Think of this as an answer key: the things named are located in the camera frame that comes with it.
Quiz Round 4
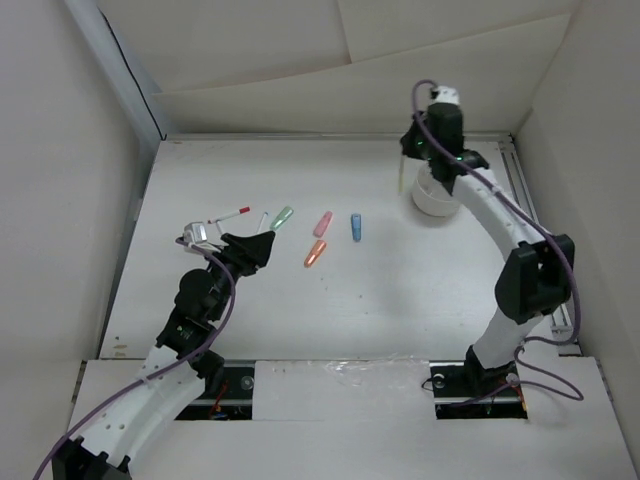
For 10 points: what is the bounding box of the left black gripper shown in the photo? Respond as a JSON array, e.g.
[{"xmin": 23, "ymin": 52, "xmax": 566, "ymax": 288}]
[{"xmin": 202, "ymin": 231, "xmax": 273, "ymax": 321}]

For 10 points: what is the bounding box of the yellow thin pen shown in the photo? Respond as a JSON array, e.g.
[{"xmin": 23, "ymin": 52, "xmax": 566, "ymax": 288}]
[{"xmin": 398, "ymin": 155, "xmax": 405, "ymax": 195}]

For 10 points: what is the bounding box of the pink translucent highlighter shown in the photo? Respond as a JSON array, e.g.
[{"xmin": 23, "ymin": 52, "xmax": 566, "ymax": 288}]
[{"xmin": 313, "ymin": 211, "xmax": 333, "ymax": 238}]

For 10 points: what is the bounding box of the blue translucent highlighter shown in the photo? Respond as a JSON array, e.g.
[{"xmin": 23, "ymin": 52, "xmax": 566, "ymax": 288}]
[{"xmin": 350, "ymin": 213, "xmax": 362, "ymax": 242}]

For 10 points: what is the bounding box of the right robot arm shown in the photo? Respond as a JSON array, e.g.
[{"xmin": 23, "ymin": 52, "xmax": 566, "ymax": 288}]
[{"xmin": 400, "ymin": 102, "xmax": 581, "ymax": 403}]

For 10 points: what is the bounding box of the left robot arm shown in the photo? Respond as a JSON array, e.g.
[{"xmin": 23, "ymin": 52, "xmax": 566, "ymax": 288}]
[{"xmin": 45, "ymin": 231, "xmax": 276, "ymax": 479}]

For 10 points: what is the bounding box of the blue capped white marker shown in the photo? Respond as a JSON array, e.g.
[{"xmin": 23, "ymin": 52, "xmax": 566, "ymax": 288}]
[{"xmin": 256, "ymin": 212, "xmax": 269, "ymax": 233}]

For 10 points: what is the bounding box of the red capped white marker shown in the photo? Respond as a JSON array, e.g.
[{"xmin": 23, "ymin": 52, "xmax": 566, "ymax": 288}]
[{"xmin": 207, "ymin": 206, "xmax": 251, "ymax": 224}]

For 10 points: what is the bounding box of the green translucent highlighter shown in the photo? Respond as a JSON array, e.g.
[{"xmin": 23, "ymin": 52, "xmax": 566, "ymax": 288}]
[{"xmin": 270, "ymin": 206, "xmax": 294, "ymax": 231}]

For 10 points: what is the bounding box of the orange translucent highlighter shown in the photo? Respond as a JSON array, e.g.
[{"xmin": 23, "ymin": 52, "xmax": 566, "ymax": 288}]
[{"xmin": 304, "ymin": 240, "xmax": 327, "ymax": 268}]

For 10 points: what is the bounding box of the white round divided container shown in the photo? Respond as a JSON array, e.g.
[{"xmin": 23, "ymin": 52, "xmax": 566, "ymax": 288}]
[{"xmin": 411, "ymin": 164, "xmax": 460, "ymax": 218}]

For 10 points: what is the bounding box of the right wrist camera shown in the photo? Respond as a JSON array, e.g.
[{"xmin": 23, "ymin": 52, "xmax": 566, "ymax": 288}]
[{"xmin": 431, "ymin": 86, "xmax": 460, "ymax": 106}]

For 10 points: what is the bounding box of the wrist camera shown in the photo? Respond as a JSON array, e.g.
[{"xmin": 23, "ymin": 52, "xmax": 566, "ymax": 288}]
[
  {"xmin": 431, "ymin": 86, "xmax": 460, "ymax": 106},
  {"xmin": 183, "ymin": 222, "xmax": 208, "ymax": 244}
]

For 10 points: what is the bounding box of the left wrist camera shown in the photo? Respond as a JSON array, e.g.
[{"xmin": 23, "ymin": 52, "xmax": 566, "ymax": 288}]
[{"xmin": 183, "ymin": 222, "xmax": 208, "ymax": 244}]

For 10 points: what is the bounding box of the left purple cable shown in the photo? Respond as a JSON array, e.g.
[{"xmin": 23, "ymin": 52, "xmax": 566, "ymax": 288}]
[{"xmin": 32, "ymin": 238, "xmax": 236, "ymax": 480}]

